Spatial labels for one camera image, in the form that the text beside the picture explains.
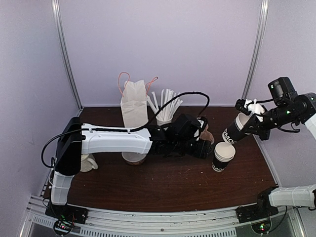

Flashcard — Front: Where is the white paper takeout bag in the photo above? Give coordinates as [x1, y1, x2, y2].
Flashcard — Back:
[118, 72, 158, 128]

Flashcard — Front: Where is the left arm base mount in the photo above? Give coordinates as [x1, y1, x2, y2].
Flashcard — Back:
[45, 202, 88, 236]

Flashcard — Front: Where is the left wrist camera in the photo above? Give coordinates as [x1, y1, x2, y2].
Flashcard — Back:
[177, 114, 204, 139]

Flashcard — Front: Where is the cream ceramic mug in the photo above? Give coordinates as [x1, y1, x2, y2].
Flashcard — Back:
[80, 154, 98, 172]

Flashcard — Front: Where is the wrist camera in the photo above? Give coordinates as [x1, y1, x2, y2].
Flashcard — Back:
[177, 114, 204, 139]
[235, 99, 266, 122]

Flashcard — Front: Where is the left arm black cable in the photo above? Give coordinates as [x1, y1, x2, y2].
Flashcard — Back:
[40, 91, 210, 168]

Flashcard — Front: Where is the white cup holding straws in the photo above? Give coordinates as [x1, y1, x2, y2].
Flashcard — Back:
[156, 117, 172, 126]

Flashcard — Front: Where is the wrapped white straws bundle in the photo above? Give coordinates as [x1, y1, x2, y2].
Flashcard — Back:
[146, 89, 183, 118]

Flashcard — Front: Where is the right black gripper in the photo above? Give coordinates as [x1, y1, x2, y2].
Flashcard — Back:
[242, 101, 298, 141]

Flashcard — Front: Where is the cardboard cup carrier tray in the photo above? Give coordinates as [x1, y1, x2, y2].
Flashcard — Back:
[199, 124, 215, 145]

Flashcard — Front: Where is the left aluminium corner post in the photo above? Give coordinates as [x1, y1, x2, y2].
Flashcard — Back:
[51, 0, 83, 111]

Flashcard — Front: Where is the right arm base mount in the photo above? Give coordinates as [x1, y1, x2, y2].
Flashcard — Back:
[236, 187, 278, 234]

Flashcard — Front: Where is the aluminium corner post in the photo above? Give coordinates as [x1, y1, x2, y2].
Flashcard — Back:
[241, 0, 269, 99]
[51, 0, 83, 111]

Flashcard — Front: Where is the black paper coffee cup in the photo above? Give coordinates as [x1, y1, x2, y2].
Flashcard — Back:
[222, 113, 250, 145]

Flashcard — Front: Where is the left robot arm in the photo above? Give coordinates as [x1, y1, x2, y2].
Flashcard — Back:
[50, 114, 214, 219]

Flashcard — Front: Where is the stack of paper cups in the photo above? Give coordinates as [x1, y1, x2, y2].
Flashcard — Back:
[212, 142, 236, 172]

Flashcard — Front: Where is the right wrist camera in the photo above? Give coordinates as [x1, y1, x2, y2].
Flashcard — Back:
[235, 99, 266, 122]

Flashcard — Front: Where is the white ceramic bowl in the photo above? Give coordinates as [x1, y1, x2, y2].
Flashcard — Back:
[121, 152, 147, 165]

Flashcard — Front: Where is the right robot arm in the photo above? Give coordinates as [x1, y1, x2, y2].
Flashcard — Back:
[243, 77, 316, 218]

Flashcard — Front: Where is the right aluminium corner post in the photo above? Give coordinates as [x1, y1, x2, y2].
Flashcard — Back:
[241, 0, 269, 99]

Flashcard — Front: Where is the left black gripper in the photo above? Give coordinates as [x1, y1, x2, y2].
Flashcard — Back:
[174, 138, 214, 160]

